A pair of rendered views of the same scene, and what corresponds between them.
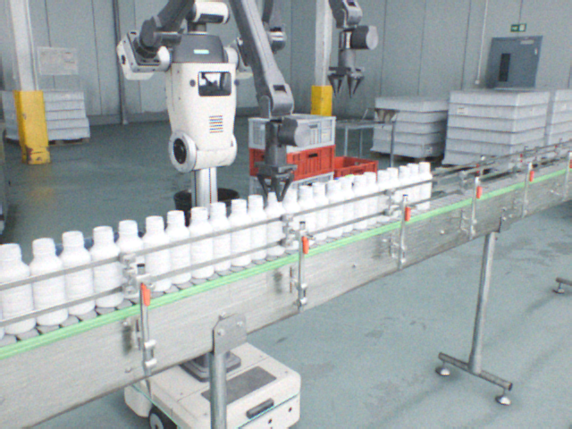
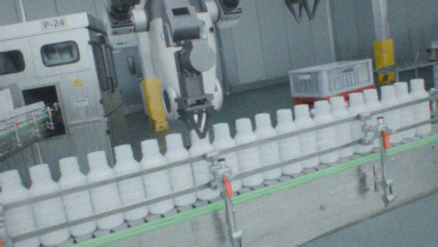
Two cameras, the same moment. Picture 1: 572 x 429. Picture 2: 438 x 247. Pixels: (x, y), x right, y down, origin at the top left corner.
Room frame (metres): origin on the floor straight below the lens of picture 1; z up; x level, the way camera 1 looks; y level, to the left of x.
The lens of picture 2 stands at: (0.47, -0.36, 1.32)
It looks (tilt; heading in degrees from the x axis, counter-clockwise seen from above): 9 degrees down; 21
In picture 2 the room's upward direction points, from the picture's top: 9 degrees counter-clockwise
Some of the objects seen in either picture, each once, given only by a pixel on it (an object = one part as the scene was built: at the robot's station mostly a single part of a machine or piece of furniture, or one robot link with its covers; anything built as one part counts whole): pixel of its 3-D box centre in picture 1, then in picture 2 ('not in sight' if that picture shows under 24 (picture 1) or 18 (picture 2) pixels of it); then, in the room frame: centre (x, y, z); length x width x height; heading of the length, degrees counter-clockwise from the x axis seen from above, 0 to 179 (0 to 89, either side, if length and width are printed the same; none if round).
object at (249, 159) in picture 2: (305, 215); (247, 152); (1.41, -0.08, 1.08); 0.06 x 0.06 x 0.17
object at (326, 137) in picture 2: (358, 202); (324, 131); (1.57, -0.25, 1.08); 0.06 x 0.06 x 0.17
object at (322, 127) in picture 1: (292, 131); (331, 77); (4.09, -0.11, 1.00); 0.61 x 0.41 x 0.22; 140
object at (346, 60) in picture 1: (346, 61); not in sight; (1.76, -0.22, 1.51); 0.10 x 0.07 x 0.07; 42
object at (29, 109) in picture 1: (31, 126); (155, 104); (8.16, 3.82, 0.55); 0.40 x 0.40 x 1.10; 43
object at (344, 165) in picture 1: (340, 174); not in sight; (4.65, -0.56, 0.55); 0.61 x 0.41 x 0.22; 135
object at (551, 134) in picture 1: (534, 123); not in sight; (9.01, -4.35, 0.59); 1.25 x 1.03 x 1.17; 134
